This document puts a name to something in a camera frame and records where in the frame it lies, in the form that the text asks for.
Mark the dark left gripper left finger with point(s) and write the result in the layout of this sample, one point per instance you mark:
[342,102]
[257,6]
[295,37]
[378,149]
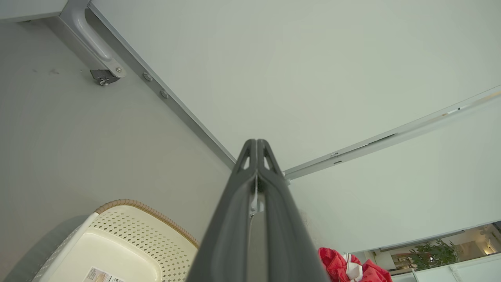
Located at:
[231,227]

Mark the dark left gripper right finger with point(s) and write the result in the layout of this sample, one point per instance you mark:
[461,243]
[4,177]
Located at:
[285,235]

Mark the red garment striped white trim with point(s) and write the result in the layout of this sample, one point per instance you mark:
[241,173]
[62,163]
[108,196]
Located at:
[332,264]

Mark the white perforated laundry basket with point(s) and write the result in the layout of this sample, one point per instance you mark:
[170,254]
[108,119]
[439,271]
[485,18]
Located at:
[129,243]

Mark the paper label on basket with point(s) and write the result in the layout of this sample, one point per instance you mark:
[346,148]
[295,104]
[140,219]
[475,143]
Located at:
[102,275]

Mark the green potted plant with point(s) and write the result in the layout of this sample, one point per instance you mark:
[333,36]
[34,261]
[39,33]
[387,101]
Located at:
[434,254]

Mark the grey metal foot with caster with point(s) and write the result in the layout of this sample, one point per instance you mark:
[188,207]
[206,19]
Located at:
[92,39]

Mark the grey metal partition rail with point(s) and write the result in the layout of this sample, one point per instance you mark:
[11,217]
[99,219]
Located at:
[168,102]
[391,135]

